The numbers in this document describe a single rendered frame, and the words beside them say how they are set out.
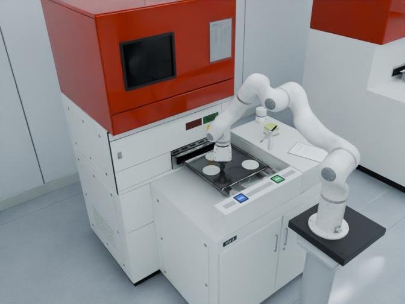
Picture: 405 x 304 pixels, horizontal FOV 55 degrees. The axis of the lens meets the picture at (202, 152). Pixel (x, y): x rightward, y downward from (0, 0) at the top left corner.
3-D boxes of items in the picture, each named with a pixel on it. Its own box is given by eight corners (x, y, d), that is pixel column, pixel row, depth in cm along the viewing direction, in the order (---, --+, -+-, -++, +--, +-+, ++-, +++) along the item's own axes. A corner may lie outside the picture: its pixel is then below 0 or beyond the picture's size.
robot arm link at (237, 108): (237, 111, 185) (212, 147, 208) (256, 99, 196) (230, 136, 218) (225, 98, 187) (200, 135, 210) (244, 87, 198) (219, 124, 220)
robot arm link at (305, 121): (335, 184, 173) (350, 169, 183) (355, 172, 164) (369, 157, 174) (263, 99, 181) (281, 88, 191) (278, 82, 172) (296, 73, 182)
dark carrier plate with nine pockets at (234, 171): (184, 161, 237) (184, 161, 236) (228, 143, 254) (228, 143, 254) (220, 189, 213) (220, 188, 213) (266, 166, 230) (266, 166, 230)
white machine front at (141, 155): (117, 193, 223) (106, 132, 202) (226, 147, 265) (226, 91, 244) (119, 196, 221) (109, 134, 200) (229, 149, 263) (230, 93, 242)
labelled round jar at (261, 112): (253, 121, 265) (254, 108, 260) (260, 118, 269) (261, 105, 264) (260, 125, 260) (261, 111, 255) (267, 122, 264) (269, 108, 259)
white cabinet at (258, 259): (159, 277, 275) (149, 183, 232) (259, 220, 324) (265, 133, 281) (217, 345, 231) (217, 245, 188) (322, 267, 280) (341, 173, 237)
